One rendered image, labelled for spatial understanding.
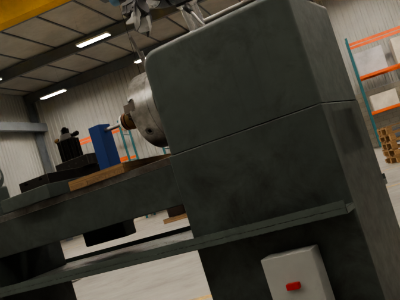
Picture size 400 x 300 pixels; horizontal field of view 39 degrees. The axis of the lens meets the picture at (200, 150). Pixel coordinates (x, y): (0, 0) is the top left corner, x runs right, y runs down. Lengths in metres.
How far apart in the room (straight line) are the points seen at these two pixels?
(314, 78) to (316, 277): 0.62
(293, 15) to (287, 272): 0.82
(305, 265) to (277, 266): 0.09
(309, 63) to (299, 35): 0.09
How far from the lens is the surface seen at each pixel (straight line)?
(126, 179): 2.24
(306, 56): 1.83
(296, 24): 1.85
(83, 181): 2.36
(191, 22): 2.79
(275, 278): 1.87
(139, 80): 2.24
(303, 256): 1.81
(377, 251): 1.91
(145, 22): 2.26
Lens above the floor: 0.73
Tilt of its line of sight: 3 degrees up
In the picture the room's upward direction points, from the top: 17 degrees counter-clockwise
